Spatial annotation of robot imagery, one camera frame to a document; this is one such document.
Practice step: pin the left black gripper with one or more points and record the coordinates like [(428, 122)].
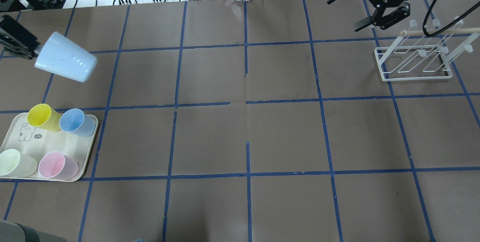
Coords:
[(15, 36)]

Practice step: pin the light blue plastic cup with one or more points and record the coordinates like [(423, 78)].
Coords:
[(61, 56)]

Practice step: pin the yellow plastic cup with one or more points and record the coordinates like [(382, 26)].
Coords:
[(44, 117)]

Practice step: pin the pale green plastic cup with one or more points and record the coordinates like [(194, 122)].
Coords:
[(15, 164)]

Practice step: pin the pink plastic cup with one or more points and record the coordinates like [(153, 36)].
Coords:
[(56, 165)]

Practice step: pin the beige plastic tray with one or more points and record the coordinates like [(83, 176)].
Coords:
[(36, 143)]

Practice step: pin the white wire cup rack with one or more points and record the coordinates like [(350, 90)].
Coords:
[(415, 57)]

